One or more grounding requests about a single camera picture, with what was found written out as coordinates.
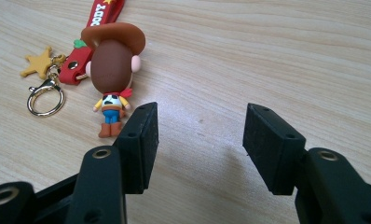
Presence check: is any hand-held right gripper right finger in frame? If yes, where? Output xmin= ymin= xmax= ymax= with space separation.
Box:
xmin=241 ymin=103 xmax=308 ymax=196

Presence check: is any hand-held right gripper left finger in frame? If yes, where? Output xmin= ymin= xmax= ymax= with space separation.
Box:
xmin=112 ymin=101 xmax=160 ymax=195

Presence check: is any cowboy figure keychain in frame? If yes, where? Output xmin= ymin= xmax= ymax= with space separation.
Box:
xmin=20 ymin=0 xmax=147 ymax=139

